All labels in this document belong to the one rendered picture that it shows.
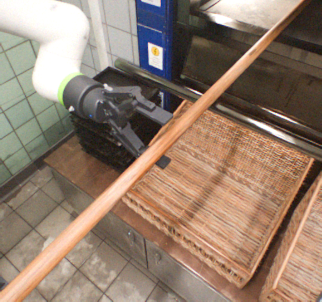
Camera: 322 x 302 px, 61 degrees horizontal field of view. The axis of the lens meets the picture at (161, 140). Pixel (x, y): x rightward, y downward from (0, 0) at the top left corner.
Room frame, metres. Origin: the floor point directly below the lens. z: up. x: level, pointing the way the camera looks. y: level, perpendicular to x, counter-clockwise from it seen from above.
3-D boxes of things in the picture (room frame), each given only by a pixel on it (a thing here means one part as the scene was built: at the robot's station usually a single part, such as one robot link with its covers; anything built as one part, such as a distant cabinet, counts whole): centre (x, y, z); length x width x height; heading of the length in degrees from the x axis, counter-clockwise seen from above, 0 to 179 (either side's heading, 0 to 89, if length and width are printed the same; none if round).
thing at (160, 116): (0.38, 0.01, 1.26); 0.07 x 0.03 x 0.01; 53
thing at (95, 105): (0.46, 0.12, 1.19); 0.09 x 0.07 x 0.08; 53
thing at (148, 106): (0.40, 0.04, 1.28); 0.05 x 0.01 x 0.03; 53
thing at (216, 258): (0.58, -0.19, 0.72); 0.56 x 0.49 x 0.28; 53
